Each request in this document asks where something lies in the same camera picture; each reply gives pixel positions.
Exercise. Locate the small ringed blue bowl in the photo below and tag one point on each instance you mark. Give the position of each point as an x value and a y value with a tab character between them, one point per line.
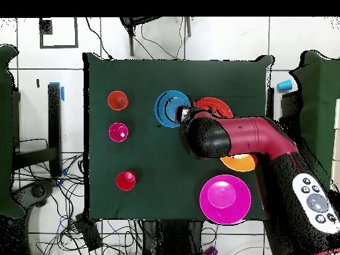
164	111

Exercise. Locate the orange-red plastic bowl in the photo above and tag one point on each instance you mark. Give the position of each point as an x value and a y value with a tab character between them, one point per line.
215	106

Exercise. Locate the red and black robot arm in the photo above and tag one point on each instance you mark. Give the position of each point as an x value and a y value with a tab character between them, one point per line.
252	135

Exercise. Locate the white box stack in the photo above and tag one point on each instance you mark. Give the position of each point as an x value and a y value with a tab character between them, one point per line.
336	132

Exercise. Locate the magenta plastic cup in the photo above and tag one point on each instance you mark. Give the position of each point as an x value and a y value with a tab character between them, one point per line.
115	130

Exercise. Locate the red plastic cup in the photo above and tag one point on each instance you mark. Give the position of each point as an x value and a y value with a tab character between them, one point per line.
123	183

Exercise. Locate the dark green tablecloth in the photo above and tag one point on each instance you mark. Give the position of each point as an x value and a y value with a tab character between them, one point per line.
159	74

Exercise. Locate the orange plastic cup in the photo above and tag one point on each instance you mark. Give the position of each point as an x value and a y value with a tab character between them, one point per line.
114	98

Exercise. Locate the large yellow-orange plastic bowl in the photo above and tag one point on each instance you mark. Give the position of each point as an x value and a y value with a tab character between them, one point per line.
239	163

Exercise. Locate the large pink plastic bowl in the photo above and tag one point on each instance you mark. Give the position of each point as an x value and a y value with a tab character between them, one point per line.
225	199

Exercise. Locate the purple plastic cup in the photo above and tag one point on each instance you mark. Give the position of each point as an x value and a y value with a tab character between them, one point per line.
210	251

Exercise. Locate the black power strip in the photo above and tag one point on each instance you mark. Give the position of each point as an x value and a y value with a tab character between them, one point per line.
89	233

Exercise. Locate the blue plastic cup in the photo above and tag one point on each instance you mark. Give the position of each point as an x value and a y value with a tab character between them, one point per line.
284	85

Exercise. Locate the green cloth side table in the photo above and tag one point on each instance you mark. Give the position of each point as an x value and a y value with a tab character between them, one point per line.
318	106
6	132

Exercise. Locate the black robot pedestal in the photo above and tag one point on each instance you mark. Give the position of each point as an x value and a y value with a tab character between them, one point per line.
172	236

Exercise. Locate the black camera tripod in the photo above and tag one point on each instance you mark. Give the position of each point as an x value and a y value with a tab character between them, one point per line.
130	39

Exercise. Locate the black table frame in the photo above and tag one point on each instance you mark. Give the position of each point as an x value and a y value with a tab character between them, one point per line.
54	119
289	106

